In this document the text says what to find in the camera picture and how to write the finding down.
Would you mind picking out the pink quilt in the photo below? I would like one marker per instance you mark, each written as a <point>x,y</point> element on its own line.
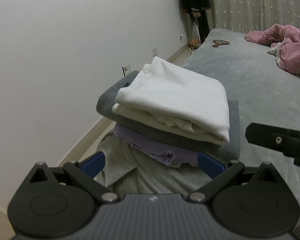
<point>292,52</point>

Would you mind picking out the framed white wall socket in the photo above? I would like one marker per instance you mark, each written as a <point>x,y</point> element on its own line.
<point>126,69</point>

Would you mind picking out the white plastic bag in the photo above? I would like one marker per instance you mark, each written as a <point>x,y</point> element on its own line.
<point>195,33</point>

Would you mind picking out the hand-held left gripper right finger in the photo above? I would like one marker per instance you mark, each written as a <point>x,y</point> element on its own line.
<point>210,165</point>

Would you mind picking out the grey bed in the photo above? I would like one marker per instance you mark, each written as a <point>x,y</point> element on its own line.
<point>252,80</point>

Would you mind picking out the white sweatshirt with orange print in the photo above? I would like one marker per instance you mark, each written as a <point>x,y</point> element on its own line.
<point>177,92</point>

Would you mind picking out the beige grey cloth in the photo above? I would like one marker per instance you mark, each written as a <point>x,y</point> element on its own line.
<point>145,177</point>

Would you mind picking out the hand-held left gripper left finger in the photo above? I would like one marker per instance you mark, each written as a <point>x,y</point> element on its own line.
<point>95,164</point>

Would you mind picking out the purple cloth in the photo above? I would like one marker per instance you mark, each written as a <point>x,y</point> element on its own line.
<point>150,147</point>

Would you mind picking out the star-print grey curtain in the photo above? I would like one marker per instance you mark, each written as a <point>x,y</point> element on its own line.
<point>252,2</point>

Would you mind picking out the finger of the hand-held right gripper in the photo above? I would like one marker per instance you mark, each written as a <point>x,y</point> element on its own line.
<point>277,137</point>

